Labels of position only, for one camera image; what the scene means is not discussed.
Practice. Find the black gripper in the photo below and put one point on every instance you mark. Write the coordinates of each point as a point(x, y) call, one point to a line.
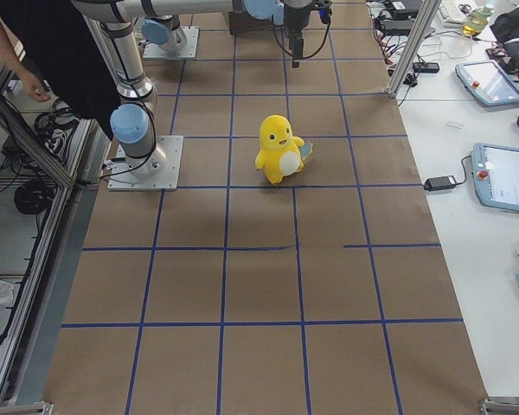
point(294, 18)

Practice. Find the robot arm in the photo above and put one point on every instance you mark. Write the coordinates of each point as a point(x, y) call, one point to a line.
point(164, 31)
point(112, 28)

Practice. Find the person hand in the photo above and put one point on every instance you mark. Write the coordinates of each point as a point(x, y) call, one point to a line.
point(34, 88)

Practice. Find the yellow plush toy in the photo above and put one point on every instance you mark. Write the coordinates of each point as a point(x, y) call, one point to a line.
point(279, 152)

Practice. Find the yellow liquid bottle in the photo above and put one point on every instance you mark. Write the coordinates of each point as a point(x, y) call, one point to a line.
point(477, 20)

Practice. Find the upper teach pendant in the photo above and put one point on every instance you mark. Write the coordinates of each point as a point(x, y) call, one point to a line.
point(488, 83)

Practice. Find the teach pendant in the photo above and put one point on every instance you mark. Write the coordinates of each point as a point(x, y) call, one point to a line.
point(496, 176)
point(488, 83)

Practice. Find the black power adapter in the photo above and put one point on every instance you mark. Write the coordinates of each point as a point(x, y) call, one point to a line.
point(440, 183)

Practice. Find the person in black shirt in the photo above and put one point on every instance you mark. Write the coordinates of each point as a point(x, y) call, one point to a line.
point(51, 40)

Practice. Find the lower teach pendant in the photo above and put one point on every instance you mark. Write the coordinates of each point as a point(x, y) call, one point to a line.
point(496, 176)

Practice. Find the aluminium frame post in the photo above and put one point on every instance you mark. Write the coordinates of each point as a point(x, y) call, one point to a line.
point(423, 21)

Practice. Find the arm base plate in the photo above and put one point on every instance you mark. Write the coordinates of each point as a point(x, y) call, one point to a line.
point(154, 52)
point(161, 170)

